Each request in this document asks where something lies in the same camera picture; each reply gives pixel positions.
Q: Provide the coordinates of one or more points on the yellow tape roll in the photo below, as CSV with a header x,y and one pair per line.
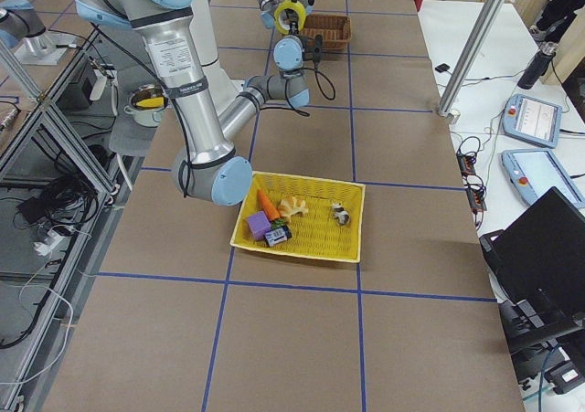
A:
x,y
280,15

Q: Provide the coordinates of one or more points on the brown wicker basket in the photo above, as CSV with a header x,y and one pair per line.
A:
x,y
334,29

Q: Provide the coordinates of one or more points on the yellow woven basket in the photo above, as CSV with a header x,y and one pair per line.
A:
x,y
316,235

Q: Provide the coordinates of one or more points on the small black device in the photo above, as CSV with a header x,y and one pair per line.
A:
x,y
443,67

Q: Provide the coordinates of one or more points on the white pot with yellow contents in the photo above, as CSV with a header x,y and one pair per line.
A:
x,y
146,105

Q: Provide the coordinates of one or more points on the toy croissant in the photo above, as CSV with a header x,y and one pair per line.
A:
x,y
291,206

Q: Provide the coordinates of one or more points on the orange toy carrot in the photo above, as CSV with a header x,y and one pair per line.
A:
x,y
270,210

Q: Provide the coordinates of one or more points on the toy panda figure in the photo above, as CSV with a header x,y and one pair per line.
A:
x,y
340,214

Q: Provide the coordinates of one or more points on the purple foam block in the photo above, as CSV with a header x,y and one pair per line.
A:
x,y
258,225

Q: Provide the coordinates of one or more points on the small labelled can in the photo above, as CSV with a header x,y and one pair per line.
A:
x,y
277,236

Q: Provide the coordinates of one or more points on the orange usb hub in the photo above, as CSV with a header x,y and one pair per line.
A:
x,y
473,184

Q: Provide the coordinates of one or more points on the black water bottle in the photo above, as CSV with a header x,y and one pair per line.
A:
x,y
538,65

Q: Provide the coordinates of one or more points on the far teach pendant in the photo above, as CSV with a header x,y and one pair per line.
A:
x,y
532,121

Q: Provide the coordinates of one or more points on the teach pendant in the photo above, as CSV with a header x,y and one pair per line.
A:
x,y
532,121
532,172

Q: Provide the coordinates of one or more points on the near teach pendant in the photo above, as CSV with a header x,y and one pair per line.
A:
x,y
532,172

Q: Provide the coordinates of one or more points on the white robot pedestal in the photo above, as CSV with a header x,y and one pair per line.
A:
x,y
222,89

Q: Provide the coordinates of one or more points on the aluminium frame post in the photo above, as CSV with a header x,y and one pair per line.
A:
x,y
480,30

